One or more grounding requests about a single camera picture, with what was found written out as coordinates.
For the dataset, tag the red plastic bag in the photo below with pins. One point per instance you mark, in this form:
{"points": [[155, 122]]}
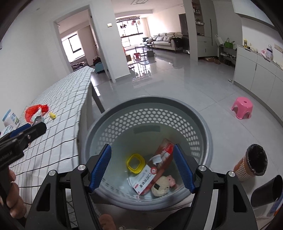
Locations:
{"points": [[34, 111]]}

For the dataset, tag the blue white tissue pack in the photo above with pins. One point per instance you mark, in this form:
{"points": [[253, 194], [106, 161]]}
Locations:
{"points": [[7, 130]]}

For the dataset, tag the white jar blue lid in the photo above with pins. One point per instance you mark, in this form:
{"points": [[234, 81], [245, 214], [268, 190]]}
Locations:
{"points": [[11, 119]]}

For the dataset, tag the red toothpaste box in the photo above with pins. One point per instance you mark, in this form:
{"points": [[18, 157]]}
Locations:
{"points": [[154, 168]]}

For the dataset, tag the checkered white tablecloth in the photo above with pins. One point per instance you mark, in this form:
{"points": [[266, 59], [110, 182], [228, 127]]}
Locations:
{"points": [[57, 149]]}

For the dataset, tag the white low cabinet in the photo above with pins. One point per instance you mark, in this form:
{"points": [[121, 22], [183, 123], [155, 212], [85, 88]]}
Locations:
{"points": [[260, 78]]}

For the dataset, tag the pink plastic stool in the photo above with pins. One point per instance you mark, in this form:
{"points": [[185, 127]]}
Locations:
{"points": [[243, 107]]}

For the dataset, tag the checkered small trash bin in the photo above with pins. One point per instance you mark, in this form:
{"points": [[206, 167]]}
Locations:
{"points": [[254, 163]]}

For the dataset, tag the beige round plush pouch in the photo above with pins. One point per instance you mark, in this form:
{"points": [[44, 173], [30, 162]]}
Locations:
{"points": [[161, 187]]}

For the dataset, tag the glass coffee table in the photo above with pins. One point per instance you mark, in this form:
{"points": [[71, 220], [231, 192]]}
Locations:
{"points": [[144, 46]]}

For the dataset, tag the beige sofa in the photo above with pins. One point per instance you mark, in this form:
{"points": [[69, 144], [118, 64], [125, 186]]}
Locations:
{"points": [[169, 41]]}

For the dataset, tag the green tote bag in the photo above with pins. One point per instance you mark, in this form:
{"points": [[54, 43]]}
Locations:
{"points": [[229, 44]]}

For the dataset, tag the yellow marker pen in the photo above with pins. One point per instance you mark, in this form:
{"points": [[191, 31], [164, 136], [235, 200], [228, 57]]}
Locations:
{"points": [[52, 115]]}

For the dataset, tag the black cylinder object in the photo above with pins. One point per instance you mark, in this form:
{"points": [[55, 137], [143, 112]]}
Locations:
{"points": [[267, 193]]}

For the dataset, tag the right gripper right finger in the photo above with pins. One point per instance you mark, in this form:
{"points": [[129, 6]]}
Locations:
{"points": [[233, 209]]}

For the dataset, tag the pink pig toy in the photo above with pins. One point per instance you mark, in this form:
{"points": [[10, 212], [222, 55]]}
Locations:
{"points": [[171, 181]]}

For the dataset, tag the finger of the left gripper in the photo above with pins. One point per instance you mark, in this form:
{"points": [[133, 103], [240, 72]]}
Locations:
{"points": [[16, 131], [30, 134]]}

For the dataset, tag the white robot figure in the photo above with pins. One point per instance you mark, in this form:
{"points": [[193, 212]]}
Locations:
{"points": [[269, 52]]}

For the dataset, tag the person's left hand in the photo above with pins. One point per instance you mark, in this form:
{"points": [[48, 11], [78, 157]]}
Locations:
{"points": [[14, 201]]}

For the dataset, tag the red small stool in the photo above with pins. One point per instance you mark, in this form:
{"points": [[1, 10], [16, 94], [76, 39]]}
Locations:
{"points": [[137, 56]]}

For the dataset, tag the grey perforated laundry basket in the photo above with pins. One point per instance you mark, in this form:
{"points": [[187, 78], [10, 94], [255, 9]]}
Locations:
{"points": [[140, 125]]}

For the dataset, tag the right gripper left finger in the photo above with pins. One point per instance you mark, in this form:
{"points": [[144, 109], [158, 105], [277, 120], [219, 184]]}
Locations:
{"points": [[49, 208]]}

